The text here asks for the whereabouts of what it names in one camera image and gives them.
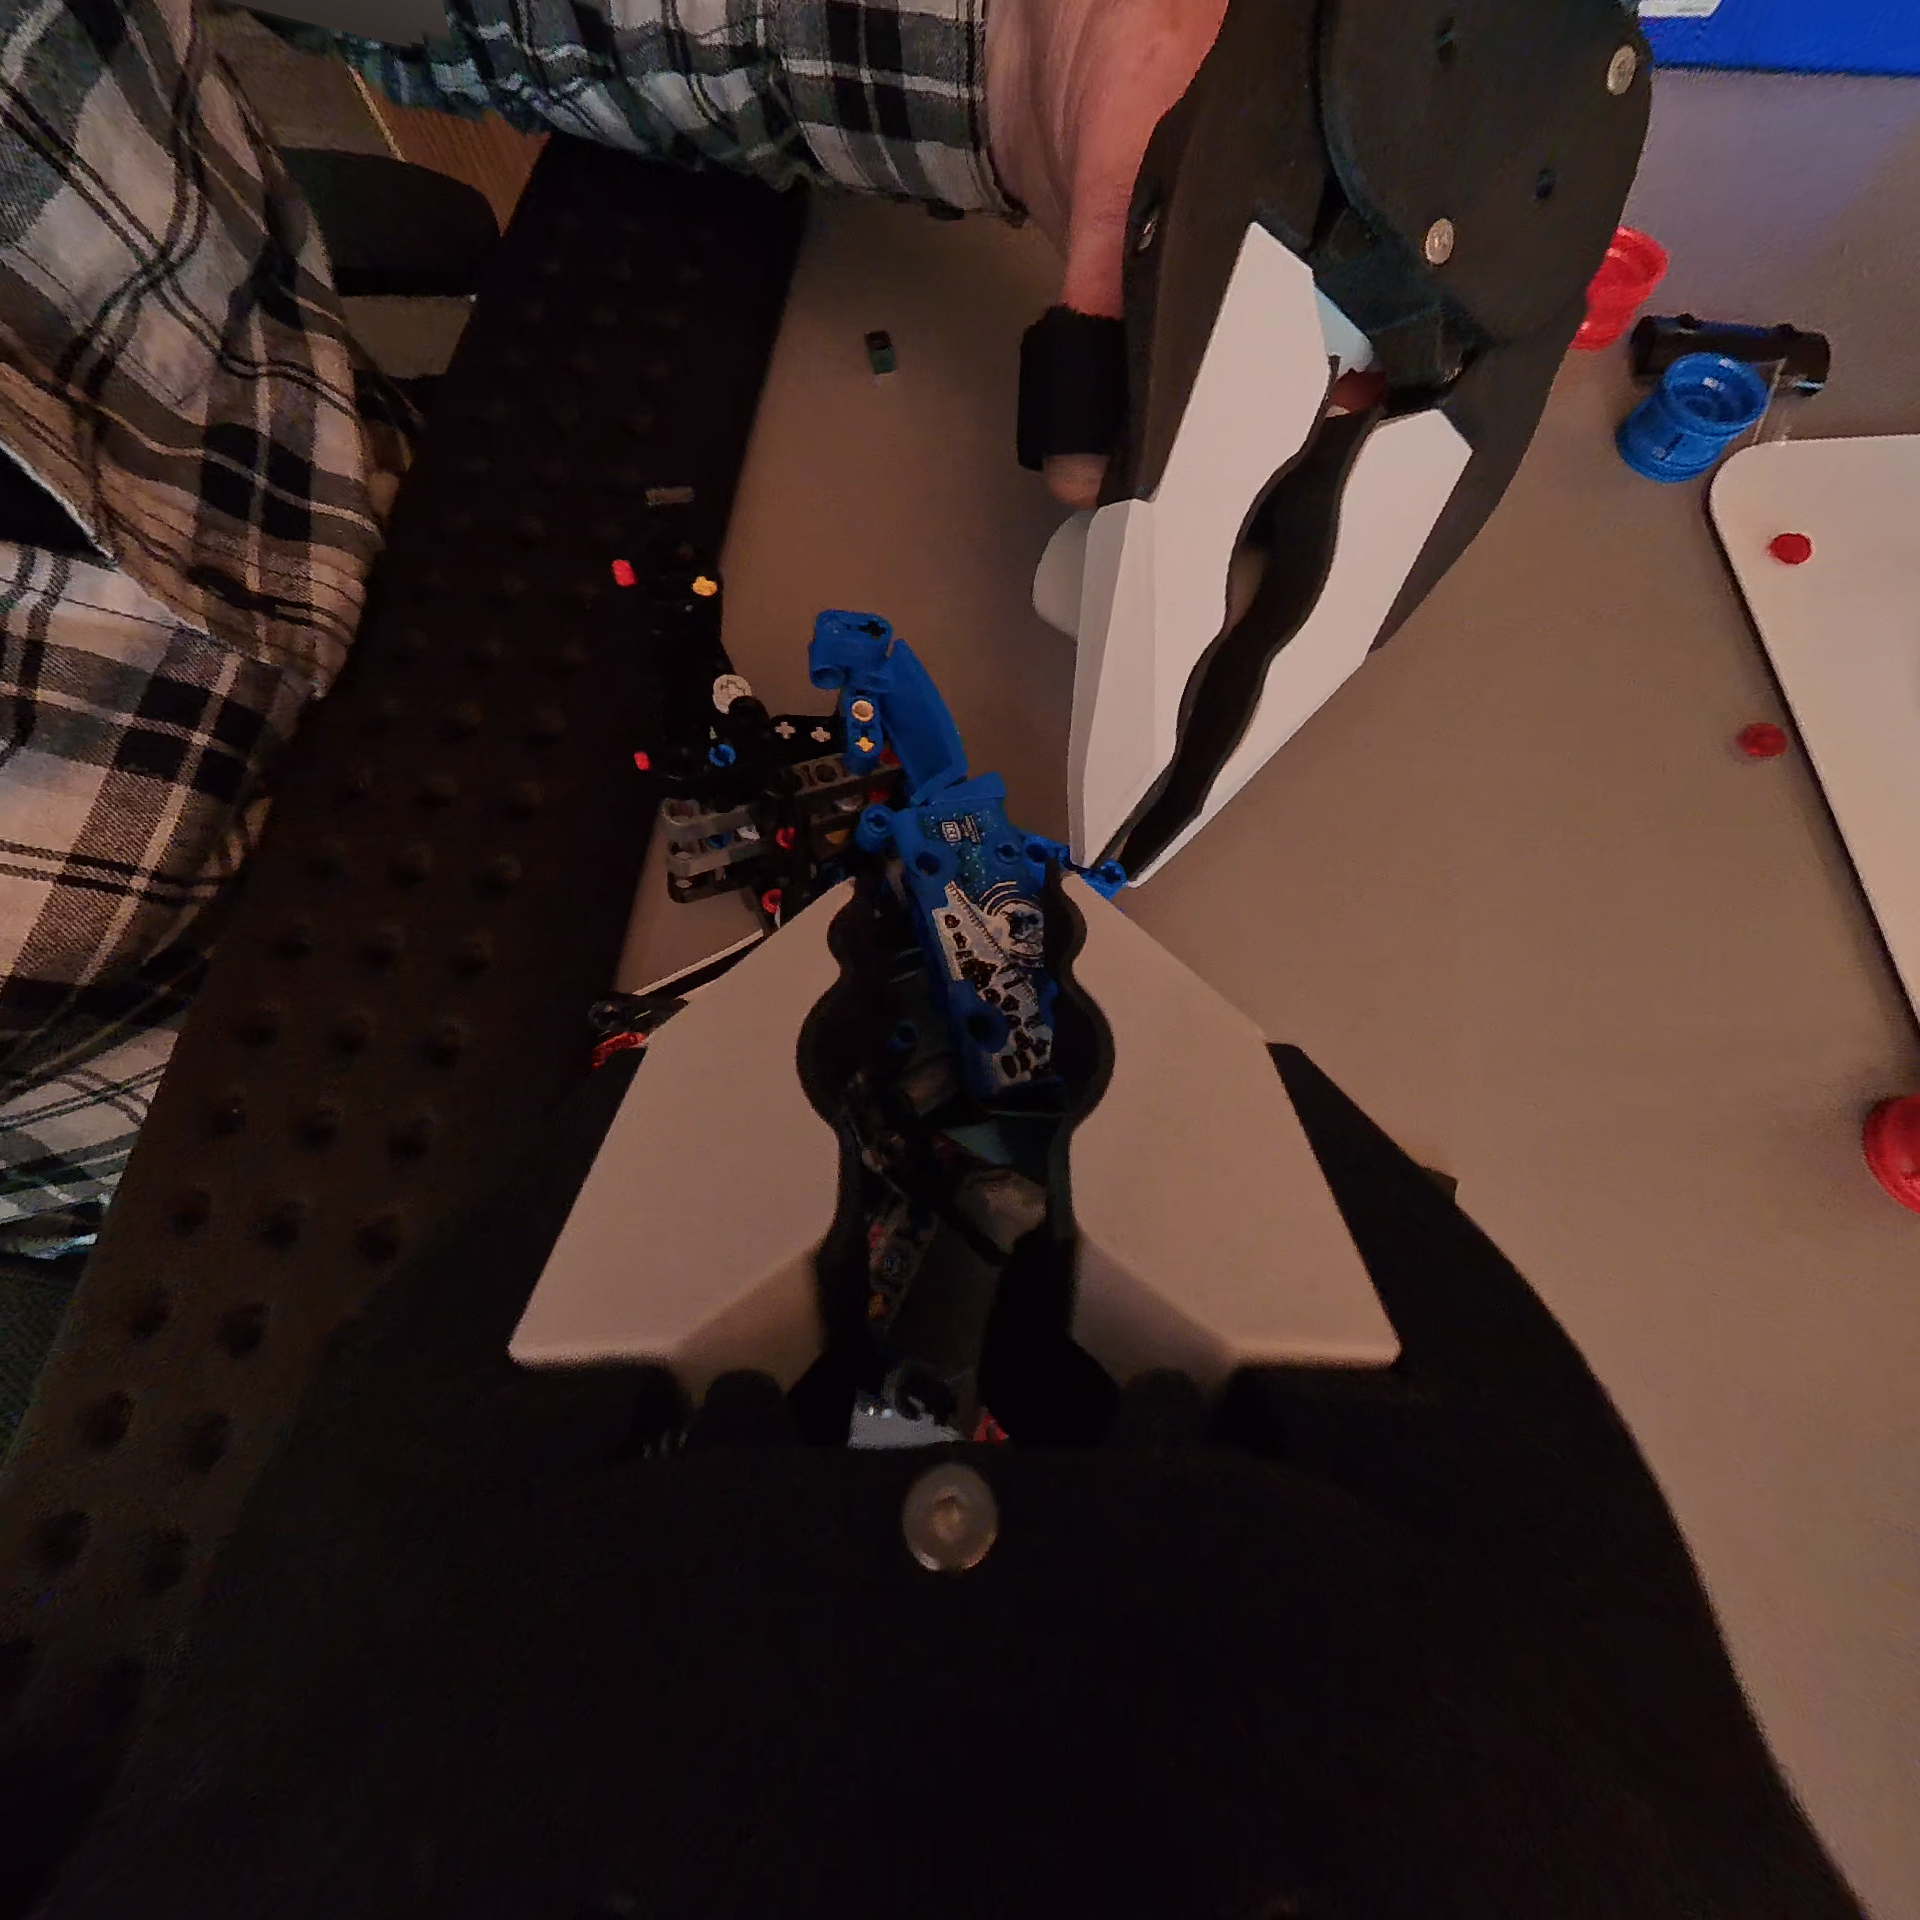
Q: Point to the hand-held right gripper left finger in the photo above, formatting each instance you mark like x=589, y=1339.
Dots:
x=692, y=1201

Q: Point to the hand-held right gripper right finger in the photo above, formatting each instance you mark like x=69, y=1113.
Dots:
x=1215, y=1201

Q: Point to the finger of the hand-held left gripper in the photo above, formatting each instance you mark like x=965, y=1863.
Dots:
x=1185, y=494
x=1382, y=510

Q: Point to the black blue brick truck model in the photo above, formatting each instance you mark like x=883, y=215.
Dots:
x=781, y=810

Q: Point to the person's left forearm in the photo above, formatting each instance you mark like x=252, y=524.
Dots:
x=720, y=76

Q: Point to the grey desk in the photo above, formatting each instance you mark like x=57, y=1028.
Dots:
x=1500, y=902

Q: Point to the red wheel hub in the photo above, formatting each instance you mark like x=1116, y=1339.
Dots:
x=1895, y=1153
x=1622, y=285

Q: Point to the blue wheel hub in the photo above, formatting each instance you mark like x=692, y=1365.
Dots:
x=1694, y=422

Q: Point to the small black tile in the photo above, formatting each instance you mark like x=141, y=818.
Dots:
x=883, y=353

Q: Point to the blue bin with tag label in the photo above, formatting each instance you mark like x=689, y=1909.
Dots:
x=1800, y=30

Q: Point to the black connector block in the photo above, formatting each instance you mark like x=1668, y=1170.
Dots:
x=1733, y=349

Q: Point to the black dotted mat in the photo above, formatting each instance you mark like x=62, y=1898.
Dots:
x=375, y=1051

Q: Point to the small red round stud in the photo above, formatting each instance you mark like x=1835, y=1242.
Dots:
x=1789, y=547
x=1761, y=739

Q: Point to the white book stand base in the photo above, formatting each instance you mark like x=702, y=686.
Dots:
x=1862, y=676

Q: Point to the person's plaid shirt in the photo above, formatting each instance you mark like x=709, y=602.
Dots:
x=149, y=599

